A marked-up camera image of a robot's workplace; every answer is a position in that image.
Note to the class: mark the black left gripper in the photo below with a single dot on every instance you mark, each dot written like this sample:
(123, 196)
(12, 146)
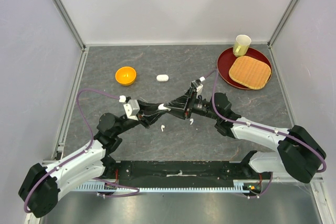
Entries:
(146, 108)

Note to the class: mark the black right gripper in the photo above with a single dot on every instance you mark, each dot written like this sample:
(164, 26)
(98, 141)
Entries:
(182, 106)

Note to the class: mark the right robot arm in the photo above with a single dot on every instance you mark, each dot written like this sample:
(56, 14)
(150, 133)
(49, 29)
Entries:
(293, 151)

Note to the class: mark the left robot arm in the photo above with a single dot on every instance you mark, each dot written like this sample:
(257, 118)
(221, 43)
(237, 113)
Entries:
(44, 186)

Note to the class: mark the white oval closed case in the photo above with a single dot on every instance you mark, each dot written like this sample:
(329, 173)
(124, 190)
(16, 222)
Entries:
(162, 78)

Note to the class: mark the orange plastic bowl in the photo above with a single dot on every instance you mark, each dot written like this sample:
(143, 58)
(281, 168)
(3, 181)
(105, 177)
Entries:
(126, 75)

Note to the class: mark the woven bamboo mat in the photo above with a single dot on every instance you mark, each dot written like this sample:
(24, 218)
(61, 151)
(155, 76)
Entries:
(250, 72)

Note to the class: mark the pale yellow mug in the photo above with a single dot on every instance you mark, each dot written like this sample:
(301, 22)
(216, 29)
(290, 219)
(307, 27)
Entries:
(241, 45)

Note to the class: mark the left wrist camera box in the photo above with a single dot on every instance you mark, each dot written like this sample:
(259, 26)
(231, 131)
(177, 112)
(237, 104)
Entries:
(132, 108)

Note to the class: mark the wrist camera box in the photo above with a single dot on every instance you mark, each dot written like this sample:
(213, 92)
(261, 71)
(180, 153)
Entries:
(197, 86)
(132, 108)

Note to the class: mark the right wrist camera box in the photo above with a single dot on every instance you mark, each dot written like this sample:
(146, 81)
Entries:
(197, 86)

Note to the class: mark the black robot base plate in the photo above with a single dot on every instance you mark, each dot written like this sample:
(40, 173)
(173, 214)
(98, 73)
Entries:
(180, 173)

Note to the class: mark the slotted cable duct rail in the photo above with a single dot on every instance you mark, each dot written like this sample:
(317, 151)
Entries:
(101, 187)

